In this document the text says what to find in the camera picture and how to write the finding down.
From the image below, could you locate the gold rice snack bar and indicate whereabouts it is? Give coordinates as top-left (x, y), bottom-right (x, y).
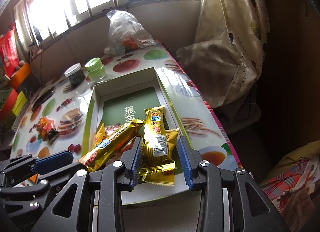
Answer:
top-left (79, 119), bottom-right (145, 172)

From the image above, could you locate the orange snack pouch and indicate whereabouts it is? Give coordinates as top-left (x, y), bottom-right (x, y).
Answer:
top-left (37, 117), bottom-right (55, 140)

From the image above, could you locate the red black candy packet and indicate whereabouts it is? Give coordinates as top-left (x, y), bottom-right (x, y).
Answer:
top-left (47, 128), bottom-right (60, 144)

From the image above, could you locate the striped black white box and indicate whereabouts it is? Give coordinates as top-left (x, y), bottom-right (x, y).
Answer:
top-left (11, 101), bottom-right (30, 132)

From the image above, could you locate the yellow packet in box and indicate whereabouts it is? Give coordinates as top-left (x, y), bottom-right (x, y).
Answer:
top-left (90, 120), bottom-right (106, 150)

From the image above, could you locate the orange red packet in box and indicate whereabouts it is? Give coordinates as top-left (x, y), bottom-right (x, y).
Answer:
top-left (105, 123), bottom-right (121, 137)

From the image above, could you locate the red textured box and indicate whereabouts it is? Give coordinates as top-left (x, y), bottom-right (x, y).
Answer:
top-left (0, 88), bottom-right (18, 120)

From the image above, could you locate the colourful patterned blanket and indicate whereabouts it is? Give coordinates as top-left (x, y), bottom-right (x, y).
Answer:
top-left (260, 140), bottom-right (319, 231)

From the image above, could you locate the black smartphone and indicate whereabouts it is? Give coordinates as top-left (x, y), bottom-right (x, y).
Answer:
top-left (31, 86), bottom-right (55, 112)

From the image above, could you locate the yellow green box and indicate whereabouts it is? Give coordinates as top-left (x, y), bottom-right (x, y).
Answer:
top-left (11, 91), bottom-right (27, 117)

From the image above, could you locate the small gold packet in box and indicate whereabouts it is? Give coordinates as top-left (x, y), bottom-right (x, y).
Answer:
top-left (165, 129), bottom-right (179, 157)

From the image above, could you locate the white green cardboard box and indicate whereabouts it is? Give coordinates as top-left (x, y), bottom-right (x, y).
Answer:
top-left (82, 67), bottom-right (189, 205)

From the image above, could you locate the orange storage box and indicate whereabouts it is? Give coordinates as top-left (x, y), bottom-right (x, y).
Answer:
top-left (8, 64), bottom-right (31, 90)

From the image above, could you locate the dark jar white lid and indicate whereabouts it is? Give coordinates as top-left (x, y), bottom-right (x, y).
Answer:
top-left (64, 63), bottom-right (86, 87)

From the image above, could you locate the green jar green lid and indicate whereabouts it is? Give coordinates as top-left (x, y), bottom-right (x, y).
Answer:
top-left (85, 57), bottom-right (106, 83)

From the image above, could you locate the red printed carton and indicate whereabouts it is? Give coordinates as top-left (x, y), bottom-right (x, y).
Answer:
top-left (0, 24), bottom-right (19, 77)

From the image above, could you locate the clear plastic bag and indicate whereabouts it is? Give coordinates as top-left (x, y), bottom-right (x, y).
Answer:
top-left (104, 10), bottom-right (156, 56)

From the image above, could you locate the cream patterned curtain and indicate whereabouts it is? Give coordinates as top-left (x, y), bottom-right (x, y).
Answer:
top-left (176, 0), bottom-right (270, 108)

